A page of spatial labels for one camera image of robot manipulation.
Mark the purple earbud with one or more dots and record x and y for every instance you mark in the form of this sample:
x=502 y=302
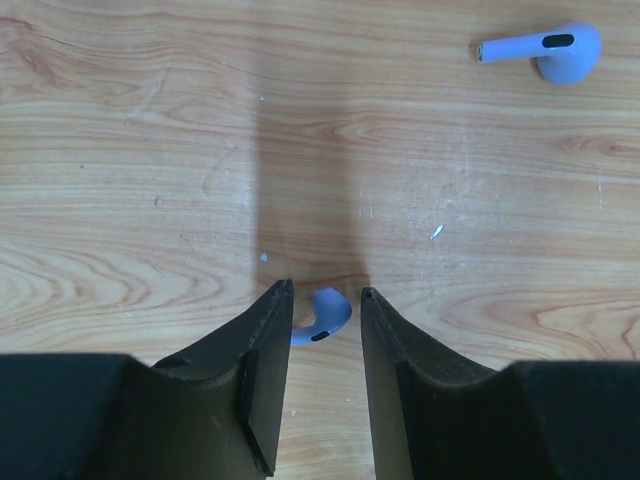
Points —
x=331 y=310
x=564 y=56

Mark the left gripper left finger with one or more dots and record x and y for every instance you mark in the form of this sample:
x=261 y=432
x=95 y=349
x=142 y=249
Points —
x=212 y=410

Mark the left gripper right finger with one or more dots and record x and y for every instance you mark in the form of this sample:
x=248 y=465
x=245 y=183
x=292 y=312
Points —
x=436 y=414

